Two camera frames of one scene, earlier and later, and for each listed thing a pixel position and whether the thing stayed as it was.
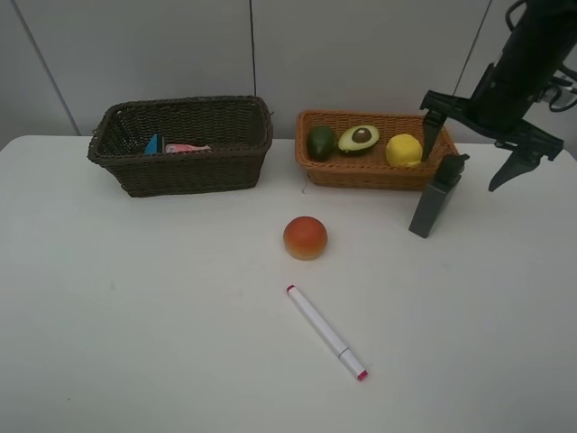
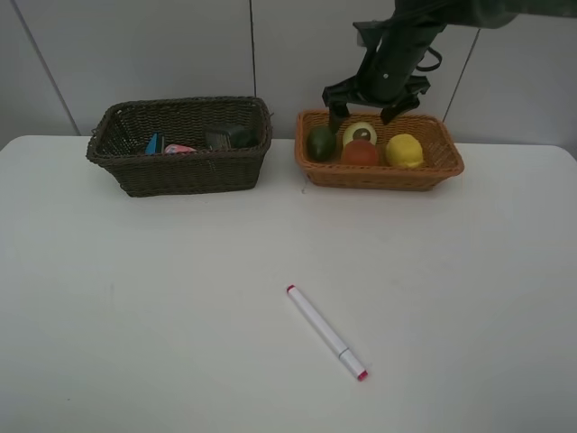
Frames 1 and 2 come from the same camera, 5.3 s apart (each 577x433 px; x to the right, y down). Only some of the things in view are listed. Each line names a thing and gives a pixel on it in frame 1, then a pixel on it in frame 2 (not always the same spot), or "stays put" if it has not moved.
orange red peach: x=305 y=238 to x=361 y=152
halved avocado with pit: x=358 y=137 stays put
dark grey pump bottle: x=439 y=196 to x=237 y=137
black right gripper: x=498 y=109 to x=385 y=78
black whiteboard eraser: x=156 y=145 stays put
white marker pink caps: x=327 y=333 stays put
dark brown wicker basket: x=239 y=129 stays put
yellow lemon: x=404 y=150 stays put
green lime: x=322 y=142 stays put
